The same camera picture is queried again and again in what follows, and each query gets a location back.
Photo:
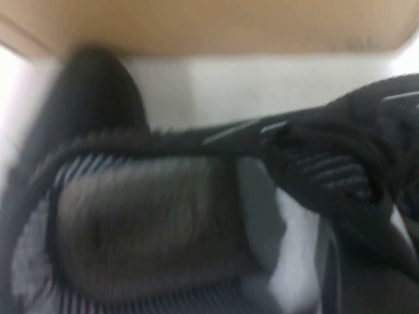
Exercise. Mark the black sneaker with white dashes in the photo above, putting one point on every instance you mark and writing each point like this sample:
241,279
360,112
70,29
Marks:
147,202

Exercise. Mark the brown cardboard shoe box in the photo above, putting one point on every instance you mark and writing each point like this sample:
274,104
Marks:
209,26

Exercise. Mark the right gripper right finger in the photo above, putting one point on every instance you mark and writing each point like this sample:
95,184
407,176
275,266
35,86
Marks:
376,281

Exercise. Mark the white paper shoe stuffing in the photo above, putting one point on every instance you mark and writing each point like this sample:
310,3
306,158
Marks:
301,235

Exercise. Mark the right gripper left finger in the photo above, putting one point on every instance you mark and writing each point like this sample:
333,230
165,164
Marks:
260,209

